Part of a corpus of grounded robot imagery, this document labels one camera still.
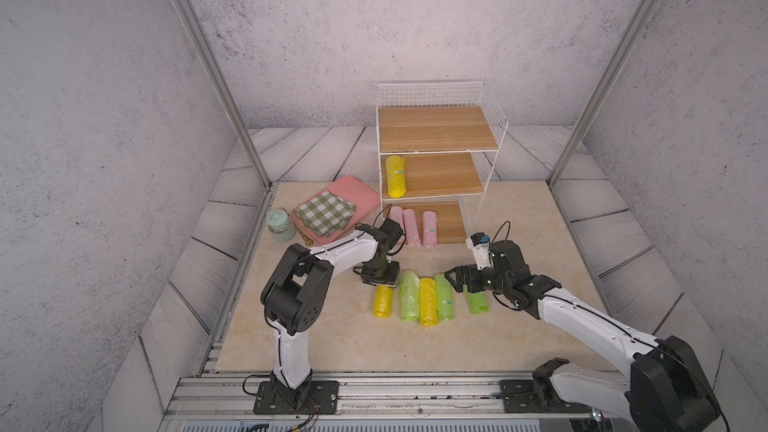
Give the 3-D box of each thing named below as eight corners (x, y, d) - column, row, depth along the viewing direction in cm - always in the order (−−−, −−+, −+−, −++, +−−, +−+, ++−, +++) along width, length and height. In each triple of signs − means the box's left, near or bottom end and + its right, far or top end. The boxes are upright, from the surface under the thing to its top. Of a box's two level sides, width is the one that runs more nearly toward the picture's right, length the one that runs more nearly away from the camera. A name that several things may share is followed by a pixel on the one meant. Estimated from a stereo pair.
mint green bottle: (273, 245, 107) (262, 224, 98) (278, 230, 111) (268, 209, 102) (293, 245, 107) (283, 224, 98) (297, 230, 111) (288, 209, 102)
